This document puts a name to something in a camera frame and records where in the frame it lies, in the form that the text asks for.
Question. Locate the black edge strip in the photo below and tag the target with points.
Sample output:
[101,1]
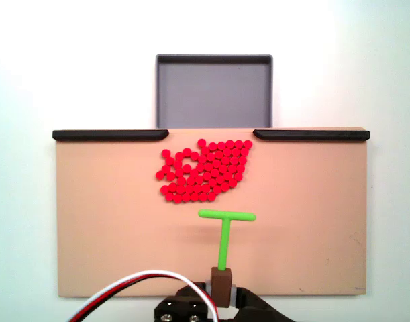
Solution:
[312,135]
[110,135]

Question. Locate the beige work board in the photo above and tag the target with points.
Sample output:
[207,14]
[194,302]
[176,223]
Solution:
[107,218]

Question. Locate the grey plastic tray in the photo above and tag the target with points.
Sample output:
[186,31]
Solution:
[213,90]

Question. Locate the red plastic disc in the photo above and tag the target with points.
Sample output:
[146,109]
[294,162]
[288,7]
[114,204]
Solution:
[195,173]
[225,161]
[210,157]
[181,190]
[181,181]
[169,198]
[179,173]
[212,146]
[229,144]
[200,167]
[231,169]
[211,197]
[202,158]
[242,160]
[208,190]
[165,167]
[238,176]
[238,144]
[179,156]
[203,197]
[190,189]
[236,152]
[199,189]
[233,161]
[165,153]
[214,172]
[217,189]
[195,155]
[221,179]
[218,154]
[194,197]
[229,176]
[240,168]
[169,175]
[204,151]
[233,184]
[198,181]
[245,151]
[201,143]
[163,190]
[169,160]
[227,152]
[178,164]
[172,186]
[190,181]
[160,174]
[187,151]
[223,170]
[247,144]
[206,173]
[208,165]
[217,163]
[186,197]
[221,145]
[213,181]
[178,198]
[225,186]

